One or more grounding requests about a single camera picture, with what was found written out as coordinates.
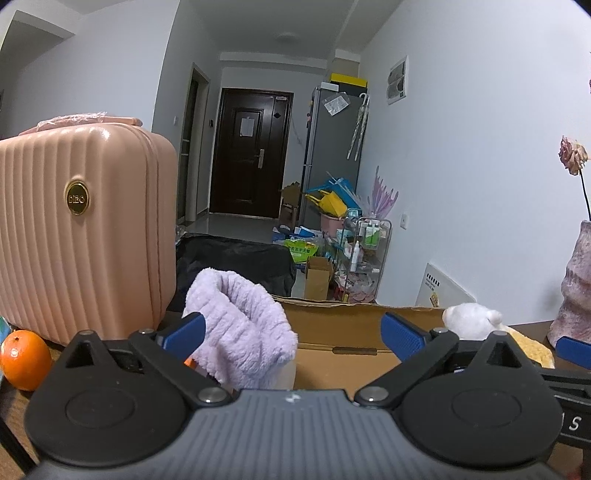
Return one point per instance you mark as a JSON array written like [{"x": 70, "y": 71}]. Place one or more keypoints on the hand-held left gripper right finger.
[{"x": 402, "y": 337}]

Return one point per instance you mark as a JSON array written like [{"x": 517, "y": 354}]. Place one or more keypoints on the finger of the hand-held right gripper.
[
  {"x": 575, "y": 353},
  {"x": 570, "y": 381}
]

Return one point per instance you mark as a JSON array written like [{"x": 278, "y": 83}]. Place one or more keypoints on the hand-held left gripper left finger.
[{"x": 187, "y": 337}]

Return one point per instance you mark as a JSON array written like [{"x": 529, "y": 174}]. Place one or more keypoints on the lilac fluffy towel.
[{"x": 244, "y": 323}]

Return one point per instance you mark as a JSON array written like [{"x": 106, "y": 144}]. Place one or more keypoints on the red cardboard box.
[{"x": 341, "y": 330}]

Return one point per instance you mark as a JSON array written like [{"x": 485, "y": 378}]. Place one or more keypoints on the white and yellow plush toy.
[{"x": 475, "y": 321}]

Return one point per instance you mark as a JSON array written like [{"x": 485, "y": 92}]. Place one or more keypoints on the pink textured vase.
[{"x": 577, "y": 295}]

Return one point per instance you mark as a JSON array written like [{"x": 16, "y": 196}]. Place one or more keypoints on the white leaning board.
[{"x": 443, "y": 286}]

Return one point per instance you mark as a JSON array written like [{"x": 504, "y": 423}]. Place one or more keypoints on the black duffel bag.
[{"x": 235, "y": 263}]

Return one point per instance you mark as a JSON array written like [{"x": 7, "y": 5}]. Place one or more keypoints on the open brown cardboard carton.
[{"x": 318, "y": 279}]

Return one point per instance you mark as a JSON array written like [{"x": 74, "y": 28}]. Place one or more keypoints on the pink ribbed suitcase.
[{"x": 92, "y": 258}]

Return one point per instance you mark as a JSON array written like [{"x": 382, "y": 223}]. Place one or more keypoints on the green printed packet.
[{"x": 301, "y": 249}]

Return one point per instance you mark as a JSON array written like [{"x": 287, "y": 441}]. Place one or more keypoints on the pink bucket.
[{"x": 332, "y": 221}]

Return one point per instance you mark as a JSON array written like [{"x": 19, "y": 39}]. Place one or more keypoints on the blue and yellow bags pile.
[{"x": 332, "y": 198}]

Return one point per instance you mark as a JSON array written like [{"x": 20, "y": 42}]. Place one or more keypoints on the orange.
[{"x": 25, "y": 360}]

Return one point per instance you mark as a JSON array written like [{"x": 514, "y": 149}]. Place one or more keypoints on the brown cardboard box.
[{"x": 290, "y": 207}]

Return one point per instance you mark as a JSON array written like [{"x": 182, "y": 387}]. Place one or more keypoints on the dark wooden entrance door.
[{"x": 249, "y": 175}]

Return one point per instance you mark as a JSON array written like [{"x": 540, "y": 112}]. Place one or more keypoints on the side room door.
[{"x": 191, "y": 152}]

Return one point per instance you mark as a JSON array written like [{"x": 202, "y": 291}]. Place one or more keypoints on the bunch of dried pink roses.
[{"x": 572, "y": 154}]

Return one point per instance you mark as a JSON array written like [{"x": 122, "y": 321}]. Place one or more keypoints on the grey refrigerator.
[{"x": 330, "y": 147}]

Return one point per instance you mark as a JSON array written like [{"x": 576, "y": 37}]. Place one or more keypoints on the white folded umbrella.
[{"x": 359, "y": 127}]

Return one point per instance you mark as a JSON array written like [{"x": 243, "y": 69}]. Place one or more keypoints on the white paper notice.
[{"x": 247, "y": 127}]

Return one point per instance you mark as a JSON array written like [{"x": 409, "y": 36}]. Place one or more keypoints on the pink crinkled cloth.
[{"x": 83, "y": 121}]

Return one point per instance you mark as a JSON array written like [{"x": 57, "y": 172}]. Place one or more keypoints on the clear plastic bag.
[{"x": 336, "y": 105}]

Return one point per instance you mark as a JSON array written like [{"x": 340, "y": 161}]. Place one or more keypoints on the yellow and black box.
[{"x": 350, "y": 81}]

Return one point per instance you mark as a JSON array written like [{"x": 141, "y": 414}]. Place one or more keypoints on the white wall outlet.
[{"x": 405, "y": 221}]

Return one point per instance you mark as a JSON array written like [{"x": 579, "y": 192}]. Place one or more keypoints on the purple wall decoration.
[{"x": 382, "y": 194}]

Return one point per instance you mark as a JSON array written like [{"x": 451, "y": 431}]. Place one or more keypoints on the white wall panel box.
[{"x": 398, "y": 81}]

